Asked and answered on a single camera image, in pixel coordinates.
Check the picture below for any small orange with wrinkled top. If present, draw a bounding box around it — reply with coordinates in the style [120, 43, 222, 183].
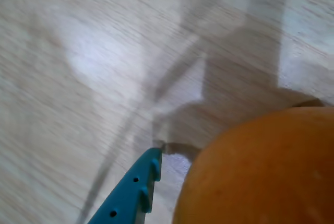
[172, 106, 334, 224]

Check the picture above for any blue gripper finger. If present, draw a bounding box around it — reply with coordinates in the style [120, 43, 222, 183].
[87, 147, 163, 224]

